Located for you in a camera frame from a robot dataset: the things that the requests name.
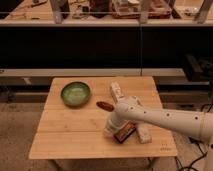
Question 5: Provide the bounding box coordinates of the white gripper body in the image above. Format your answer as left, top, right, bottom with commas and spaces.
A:
104, 112, 127, 136

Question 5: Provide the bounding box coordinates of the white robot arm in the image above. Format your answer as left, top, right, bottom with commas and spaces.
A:
105, 96, 213, 143

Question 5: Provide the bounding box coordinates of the green ceramic bowl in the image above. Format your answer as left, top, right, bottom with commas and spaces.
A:
60, 81, 91, 107

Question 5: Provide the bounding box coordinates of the brown chocolate bar box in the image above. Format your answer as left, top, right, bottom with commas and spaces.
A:
114, 122, 136, 144

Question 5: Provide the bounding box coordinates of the long white packaged item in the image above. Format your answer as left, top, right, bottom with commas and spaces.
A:
110, 82, 152, 144

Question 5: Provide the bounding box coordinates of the wooden folding table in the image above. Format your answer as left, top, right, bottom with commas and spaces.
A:
29, 77, 177, 159

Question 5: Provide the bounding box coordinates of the black box at right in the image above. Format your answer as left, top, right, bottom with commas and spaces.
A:
182, 54, 213, 82

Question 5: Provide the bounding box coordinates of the long metal shelf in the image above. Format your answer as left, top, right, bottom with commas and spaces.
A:
0, 0, 213, 84

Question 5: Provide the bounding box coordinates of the black cable on floor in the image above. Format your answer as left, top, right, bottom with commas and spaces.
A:
174, 103, 213, 171

